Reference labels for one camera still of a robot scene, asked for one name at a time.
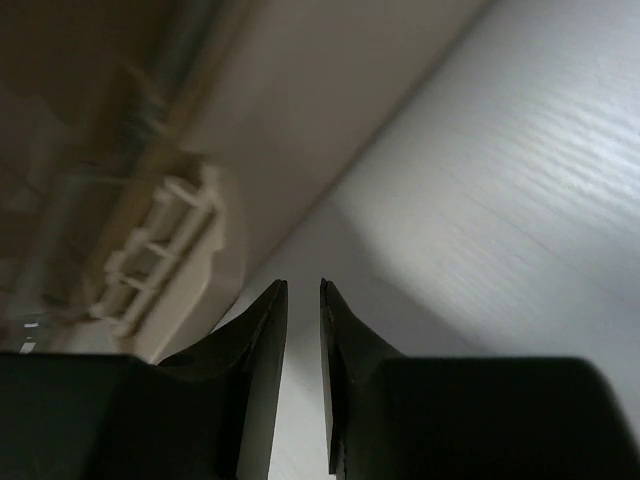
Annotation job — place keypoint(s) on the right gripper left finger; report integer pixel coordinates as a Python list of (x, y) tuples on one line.
[(206, 412)]

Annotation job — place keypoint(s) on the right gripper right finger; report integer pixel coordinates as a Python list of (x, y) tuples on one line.
[(393, 416)]

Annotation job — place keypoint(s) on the beige cantilever toolbox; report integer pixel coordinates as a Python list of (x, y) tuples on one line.
[(154, 153)]

